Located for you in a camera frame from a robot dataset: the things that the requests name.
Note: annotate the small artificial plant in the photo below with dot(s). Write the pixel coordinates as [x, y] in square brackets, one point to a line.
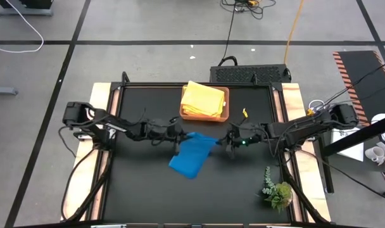
[278, 193]

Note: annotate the orange plastic bin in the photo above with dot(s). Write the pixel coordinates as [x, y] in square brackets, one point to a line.
[205, 119]

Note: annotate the grey desk foot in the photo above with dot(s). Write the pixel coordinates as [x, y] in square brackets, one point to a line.
[24, 12]

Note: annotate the white mug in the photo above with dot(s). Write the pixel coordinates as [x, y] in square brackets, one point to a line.
[376, 154]

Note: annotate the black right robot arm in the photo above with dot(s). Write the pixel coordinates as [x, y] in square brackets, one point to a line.
[306, 125]

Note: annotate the black diagonal bar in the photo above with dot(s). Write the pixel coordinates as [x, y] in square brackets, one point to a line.
[360, 134]

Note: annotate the blue microfiber towel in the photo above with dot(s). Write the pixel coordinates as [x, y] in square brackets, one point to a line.
[192, 155]

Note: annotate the black computer tower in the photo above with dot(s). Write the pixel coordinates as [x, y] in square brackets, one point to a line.
[249, 73]

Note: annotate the hazard-striped black mat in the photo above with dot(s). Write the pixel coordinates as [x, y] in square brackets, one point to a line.
[360, 73]

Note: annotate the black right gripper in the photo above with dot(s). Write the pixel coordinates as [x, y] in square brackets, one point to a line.
[243, 133]

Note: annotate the grey floor bar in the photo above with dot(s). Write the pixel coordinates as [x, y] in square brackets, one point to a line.
[2, 91]

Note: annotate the white round plate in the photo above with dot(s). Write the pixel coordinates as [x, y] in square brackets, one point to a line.
[381, 117]

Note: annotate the black table frame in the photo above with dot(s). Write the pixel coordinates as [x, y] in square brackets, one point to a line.
[94, 190]

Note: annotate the light wooden side board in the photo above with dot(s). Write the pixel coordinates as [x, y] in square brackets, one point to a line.
[99, 90]
[292, 95]

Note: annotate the white paper box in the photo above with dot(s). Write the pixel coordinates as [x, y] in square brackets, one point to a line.
[347, 145]

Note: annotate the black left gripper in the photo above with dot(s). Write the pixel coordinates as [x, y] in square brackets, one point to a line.
[164, 130]

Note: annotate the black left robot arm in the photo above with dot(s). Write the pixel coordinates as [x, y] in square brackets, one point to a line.
[94, 118]

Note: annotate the orange microfiber towel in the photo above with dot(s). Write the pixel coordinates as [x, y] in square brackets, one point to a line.
[203, 98]

